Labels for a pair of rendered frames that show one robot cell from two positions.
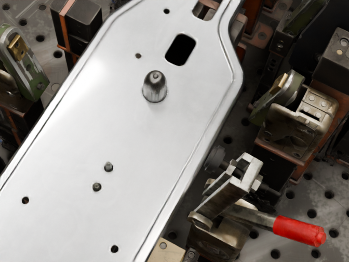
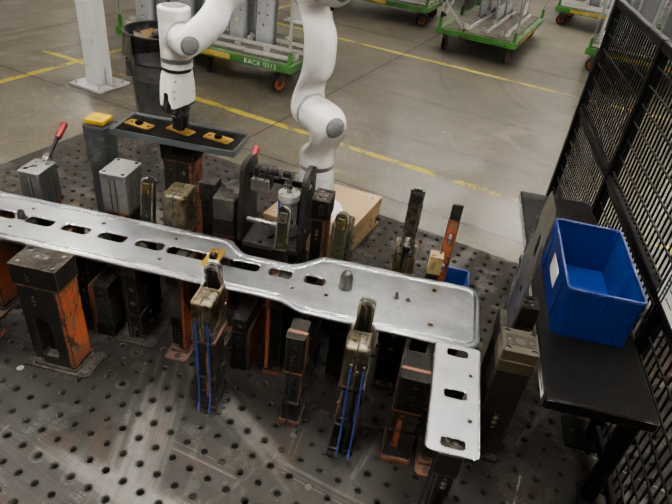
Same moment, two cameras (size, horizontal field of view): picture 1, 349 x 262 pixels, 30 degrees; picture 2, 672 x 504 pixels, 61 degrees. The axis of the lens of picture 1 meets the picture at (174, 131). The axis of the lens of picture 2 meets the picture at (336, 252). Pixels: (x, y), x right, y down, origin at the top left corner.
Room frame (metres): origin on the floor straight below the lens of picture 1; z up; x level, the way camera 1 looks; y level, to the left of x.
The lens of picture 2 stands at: (0.66, 1.09, 1.86)
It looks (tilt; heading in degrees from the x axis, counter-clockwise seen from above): 35 degrees down; 257
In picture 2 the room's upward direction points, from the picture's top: 7 degrees clockwise
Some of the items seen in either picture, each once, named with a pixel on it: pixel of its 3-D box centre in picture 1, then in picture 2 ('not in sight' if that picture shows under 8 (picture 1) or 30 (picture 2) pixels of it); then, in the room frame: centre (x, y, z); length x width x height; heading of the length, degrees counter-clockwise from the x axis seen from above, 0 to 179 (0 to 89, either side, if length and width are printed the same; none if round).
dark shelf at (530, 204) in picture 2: not in sight; (570, 281); (-0.20, 0.05, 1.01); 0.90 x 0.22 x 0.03; 69
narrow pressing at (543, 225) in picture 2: not in sight; (527, 266); (0.03, 0.18, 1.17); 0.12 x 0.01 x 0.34; 69
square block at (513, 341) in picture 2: not in sight; (498, 397); (0.06, 0.30, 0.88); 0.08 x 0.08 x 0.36; 69
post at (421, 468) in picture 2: not in sight; (441, 419); (0.20, 0.32, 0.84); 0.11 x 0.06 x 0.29; 69
